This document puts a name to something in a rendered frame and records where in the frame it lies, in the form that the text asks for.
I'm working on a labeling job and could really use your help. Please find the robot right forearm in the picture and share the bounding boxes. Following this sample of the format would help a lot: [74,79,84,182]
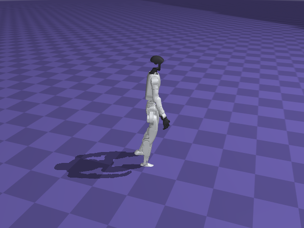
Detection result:
[155,97,166,119]

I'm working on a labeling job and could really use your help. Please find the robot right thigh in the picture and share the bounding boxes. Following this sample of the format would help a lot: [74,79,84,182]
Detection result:
[143,112,158,145]

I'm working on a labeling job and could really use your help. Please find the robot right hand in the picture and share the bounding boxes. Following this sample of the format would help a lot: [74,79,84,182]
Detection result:
[160,116,170,130]

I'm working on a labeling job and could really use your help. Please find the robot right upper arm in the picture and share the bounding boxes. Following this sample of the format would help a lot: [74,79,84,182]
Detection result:
[151,77,159,103]

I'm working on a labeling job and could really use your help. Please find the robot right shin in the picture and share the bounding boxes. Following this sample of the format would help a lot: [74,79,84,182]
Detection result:
[142,140,152,165]

